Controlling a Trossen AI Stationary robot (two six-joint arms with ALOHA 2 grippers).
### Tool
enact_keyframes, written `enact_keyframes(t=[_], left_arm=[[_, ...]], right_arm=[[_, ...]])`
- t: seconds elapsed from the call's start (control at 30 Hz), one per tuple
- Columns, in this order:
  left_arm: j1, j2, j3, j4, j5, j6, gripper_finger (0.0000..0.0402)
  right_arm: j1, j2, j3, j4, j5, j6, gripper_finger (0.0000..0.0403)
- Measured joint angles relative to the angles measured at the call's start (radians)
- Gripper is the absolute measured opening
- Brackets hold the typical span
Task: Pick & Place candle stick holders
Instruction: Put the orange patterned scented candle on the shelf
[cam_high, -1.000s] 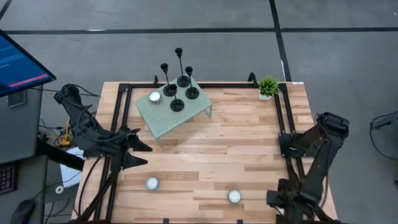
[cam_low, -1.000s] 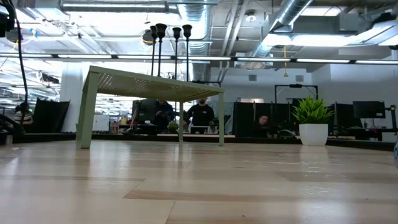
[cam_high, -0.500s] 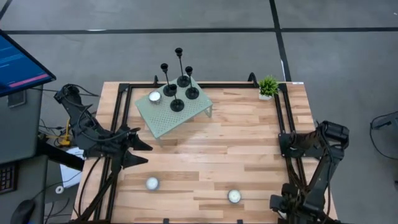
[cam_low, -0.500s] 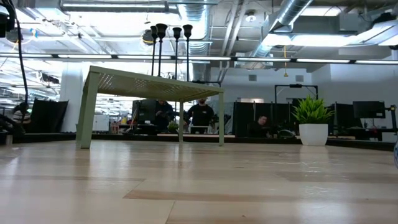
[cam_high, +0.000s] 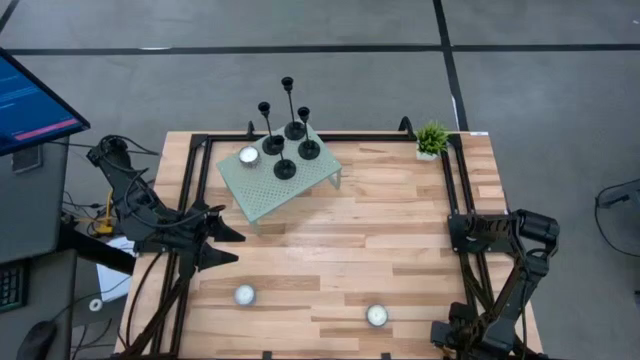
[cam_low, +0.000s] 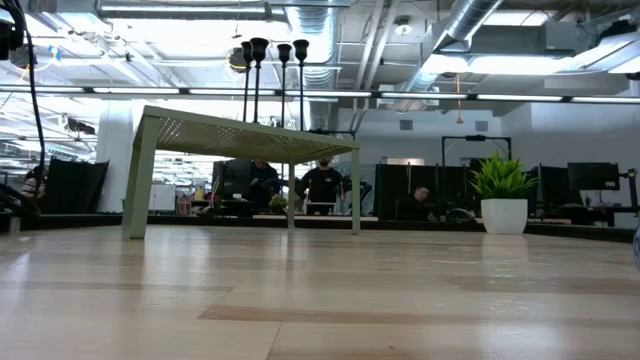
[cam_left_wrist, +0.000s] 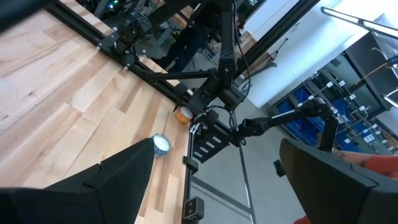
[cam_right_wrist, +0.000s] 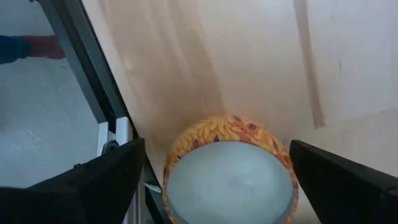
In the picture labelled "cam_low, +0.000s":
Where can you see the person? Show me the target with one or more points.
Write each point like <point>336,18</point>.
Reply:
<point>263,182</point>
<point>32,182</point>
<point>324,186</point>
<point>417,202</point>

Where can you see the candle in blue patterned tin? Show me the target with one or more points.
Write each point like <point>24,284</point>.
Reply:
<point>638,247</point>

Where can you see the black stand frame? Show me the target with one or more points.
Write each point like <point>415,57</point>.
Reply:
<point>475,137</point>

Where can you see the black background monitor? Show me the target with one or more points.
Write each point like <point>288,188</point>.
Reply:
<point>593,176</point>
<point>231,180</point>

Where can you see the green plant in white pot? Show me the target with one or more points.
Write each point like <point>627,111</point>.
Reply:
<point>505,215</point>

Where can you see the black aluminium table frame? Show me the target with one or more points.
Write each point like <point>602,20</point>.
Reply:
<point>75,220</point>

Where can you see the small background plant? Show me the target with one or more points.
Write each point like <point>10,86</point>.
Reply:
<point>278,202</point>

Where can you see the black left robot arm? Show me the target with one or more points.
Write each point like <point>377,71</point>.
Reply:
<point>7,30</point>

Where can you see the black partition wall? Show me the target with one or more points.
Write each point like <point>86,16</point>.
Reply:
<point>390,192</point>

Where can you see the green perforated metal riser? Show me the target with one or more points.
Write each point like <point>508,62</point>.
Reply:
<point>225,142</point>

